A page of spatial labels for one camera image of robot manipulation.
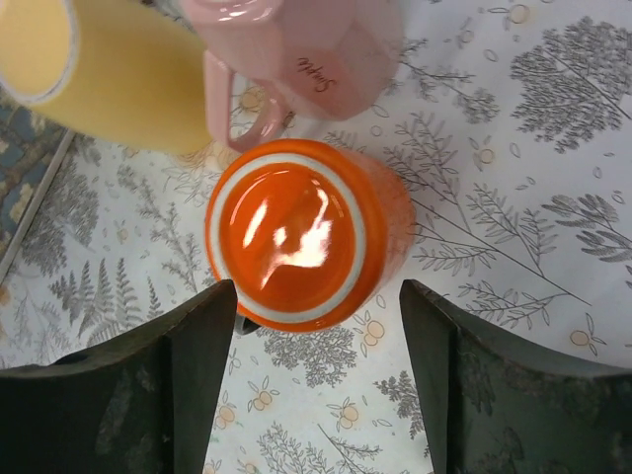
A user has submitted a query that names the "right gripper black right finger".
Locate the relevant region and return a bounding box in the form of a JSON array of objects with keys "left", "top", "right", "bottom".
[{"left": 399, "top": 279, "right": 631, "bottom": 473}]

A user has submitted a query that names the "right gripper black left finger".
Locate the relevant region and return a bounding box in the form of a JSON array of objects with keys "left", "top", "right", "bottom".
[{"left": 1, "top": 280, "right": 236, "bottom": 473}]

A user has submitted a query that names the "orange mug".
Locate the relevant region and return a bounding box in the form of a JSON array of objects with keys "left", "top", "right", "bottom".
[{"left": 204, "top": 139, "right": 416, "bottom": 334}]

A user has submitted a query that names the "yellow mug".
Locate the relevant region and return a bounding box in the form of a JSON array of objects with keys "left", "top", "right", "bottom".
[{"left": 1, "top": 1, "right": 211, "bottom": 155}]

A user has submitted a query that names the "light pink ribbed mug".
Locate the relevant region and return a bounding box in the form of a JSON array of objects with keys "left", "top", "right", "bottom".
[{"left": 181, "top": 0, "right": 403, "bottom": 152}]

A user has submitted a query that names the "green floral tray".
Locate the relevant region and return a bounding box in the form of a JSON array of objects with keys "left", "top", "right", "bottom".
[{"left": 1, "top": 91, "right": 75, "bottom": 278}]

